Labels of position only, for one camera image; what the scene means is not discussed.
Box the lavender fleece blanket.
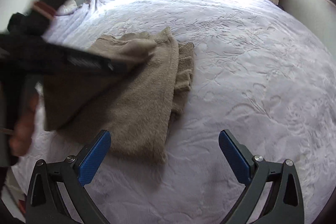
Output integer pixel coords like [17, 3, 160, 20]
[46, 0, 335, 223]

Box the round cream pillow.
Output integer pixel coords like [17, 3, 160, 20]
[56, 0, 78, 16]

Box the olive brown knit sweater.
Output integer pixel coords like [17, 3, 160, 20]
[43, 28, 194, 164]

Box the person's left hand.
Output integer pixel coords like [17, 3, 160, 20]
[9, 92, 39, 157]

